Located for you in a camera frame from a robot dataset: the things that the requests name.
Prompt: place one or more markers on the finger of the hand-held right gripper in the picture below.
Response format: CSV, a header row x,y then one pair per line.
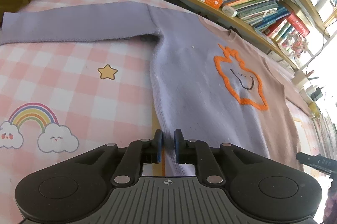
x,y
316,162

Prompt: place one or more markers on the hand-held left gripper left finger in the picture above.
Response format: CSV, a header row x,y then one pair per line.
x,y
158,149

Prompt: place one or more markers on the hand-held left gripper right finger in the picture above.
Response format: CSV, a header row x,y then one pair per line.
x,y
178,149

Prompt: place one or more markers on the purple sweater with orange outline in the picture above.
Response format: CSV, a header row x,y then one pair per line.
x,y
184,68

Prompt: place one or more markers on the person's right forearm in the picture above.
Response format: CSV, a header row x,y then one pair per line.
x,y
332,203

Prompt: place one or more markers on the black power adapter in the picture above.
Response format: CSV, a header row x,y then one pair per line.
x,y
317,93

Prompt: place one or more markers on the white pen cup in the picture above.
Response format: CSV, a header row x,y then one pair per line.
x,y
301,79

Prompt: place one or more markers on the pink checked rainbow blanket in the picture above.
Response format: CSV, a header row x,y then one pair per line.
x,y
65,68

